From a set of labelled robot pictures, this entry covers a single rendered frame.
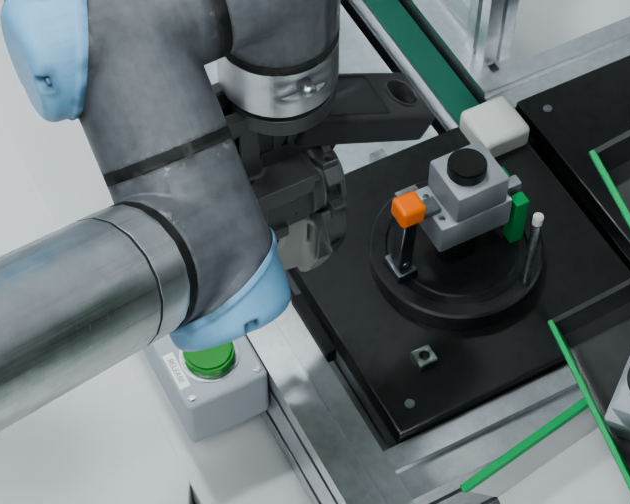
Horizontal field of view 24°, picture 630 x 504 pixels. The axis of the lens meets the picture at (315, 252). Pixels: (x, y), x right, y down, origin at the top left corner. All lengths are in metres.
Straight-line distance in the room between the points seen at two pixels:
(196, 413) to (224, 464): 0.09
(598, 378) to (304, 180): 0.23
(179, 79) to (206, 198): 0.06
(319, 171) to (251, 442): 0.34
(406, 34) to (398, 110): 0.41
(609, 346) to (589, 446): 0.15
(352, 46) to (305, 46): 0.57
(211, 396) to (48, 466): 0.17
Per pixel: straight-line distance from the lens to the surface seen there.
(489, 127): 1.25
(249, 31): 0.81
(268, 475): 1.21
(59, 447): 1.24
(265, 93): 0.87
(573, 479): 1.03
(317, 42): 0.85
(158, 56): 0.78
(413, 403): 1.12
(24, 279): 0.70
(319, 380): 1.14
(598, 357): 0.89
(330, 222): 0.98
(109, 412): 1.25
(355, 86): 0.97
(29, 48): 0.78
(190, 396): 1.13
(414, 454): 1.11
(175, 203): 0.78
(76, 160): 1.41
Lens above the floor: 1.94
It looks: 55 degrees down
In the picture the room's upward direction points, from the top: straight up
